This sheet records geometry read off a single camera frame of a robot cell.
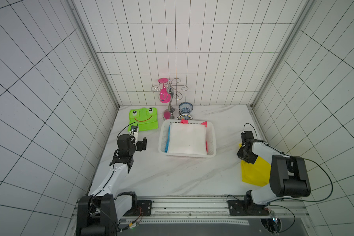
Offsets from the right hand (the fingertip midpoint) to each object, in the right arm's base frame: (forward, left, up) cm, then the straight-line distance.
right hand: (238, 155), depth 92 cm
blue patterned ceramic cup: (+28, +36, +5) cm, 45 cm away
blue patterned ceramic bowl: (+39, +35, +3) cm, 52 cm away
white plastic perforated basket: (+5, +18, +10) cm, 21 cm away
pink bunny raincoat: (+18, +35, +11) cm, 41 cm away
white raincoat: (+6, +33, +7) cm, 35 cm away
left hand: (+2, +64, +13) cm, 66 cm away
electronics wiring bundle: (-39, +57, +4) cm, 70 cm away
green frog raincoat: (+25, +65, +4) cm, 69 cm away
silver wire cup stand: (+28, +45, +28) cm, 60 cm away
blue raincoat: (-1, +46, +9) cm, 47 cm away
